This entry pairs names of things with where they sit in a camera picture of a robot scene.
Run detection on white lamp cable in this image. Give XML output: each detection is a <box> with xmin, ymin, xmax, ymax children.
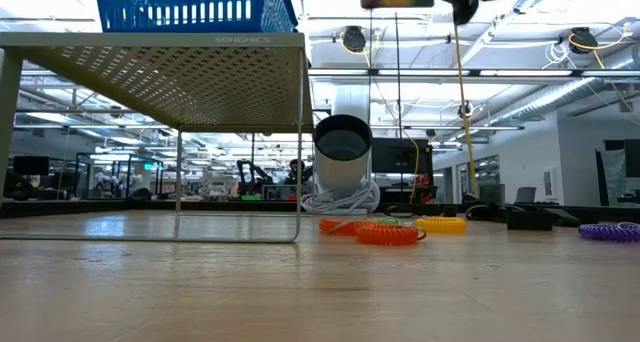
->
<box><xmin>299</xmin><ymin>179</ymin><xmax>382</xmax><ymax>216</ymax></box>

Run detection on person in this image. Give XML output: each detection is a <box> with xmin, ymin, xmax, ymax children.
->
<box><xmin>284</xmin><ymin>158</ymin><xmax>314</xmax><ymax>186</ymax></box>

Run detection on pale perforated metal shelf riser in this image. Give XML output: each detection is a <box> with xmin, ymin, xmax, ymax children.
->
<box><xmin>0</xmin><ymin>31</ymin><xmax>315</xmax><ymax>245</ymax></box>

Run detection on blue slotted plastic basket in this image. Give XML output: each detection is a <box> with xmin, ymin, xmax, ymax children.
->
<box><xmin>93</xmin><ymin>0</ymin><xmax>300</xmax><ymax>34</ymax></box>

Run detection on purple spiral wrist coil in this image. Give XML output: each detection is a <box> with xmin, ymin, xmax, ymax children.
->
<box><xmin>578</xmin><ymin>222</ymin><xmax>640</xmax><ymax>244</ymax></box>

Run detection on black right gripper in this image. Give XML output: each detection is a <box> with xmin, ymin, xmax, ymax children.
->
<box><xmin>417</xmin><ymin>0</ymin><xmax>532</xmax><ymax>26</ymax></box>

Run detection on black aluminium table frame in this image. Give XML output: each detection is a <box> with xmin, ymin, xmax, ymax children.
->
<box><xmin>0</xmin><ymin>197</ymin><xmax>640</xmax><ymax>228</ymax></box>

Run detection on large black monitor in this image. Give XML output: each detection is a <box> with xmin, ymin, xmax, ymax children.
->
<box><xmin>370</xmin><ymin>137</ymin><xmax>434</xmax><ymax>176</ymax></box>

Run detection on small black monitor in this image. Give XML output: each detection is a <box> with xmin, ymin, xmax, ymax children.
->
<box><xmin>12</xmin><ymin>155</ymin><xmax>50</xmax><ymax>177</ymax></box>

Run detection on yellow hanging power cord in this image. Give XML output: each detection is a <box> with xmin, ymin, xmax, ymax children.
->
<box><xmin>452</xmin><ymin>24</ymin><xmax>480</xmax><ymax>199</ymax></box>

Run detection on yellow spiral wrist coil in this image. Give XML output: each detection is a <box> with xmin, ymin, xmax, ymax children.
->
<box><xmin>414</xmin><ymin>216</ymin><xmax>468</xmax><ymax>235</ymax></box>

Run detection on orange spiral wrist coil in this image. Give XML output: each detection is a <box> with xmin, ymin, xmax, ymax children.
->
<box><xmin>318</xmin><ymin>218</ymin><xmax>379</xmax><ymax>237</ymax></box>
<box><xmin>355</xmin><ymin>223</ymin><xmax>428</xmax><ymax>247</ymax></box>

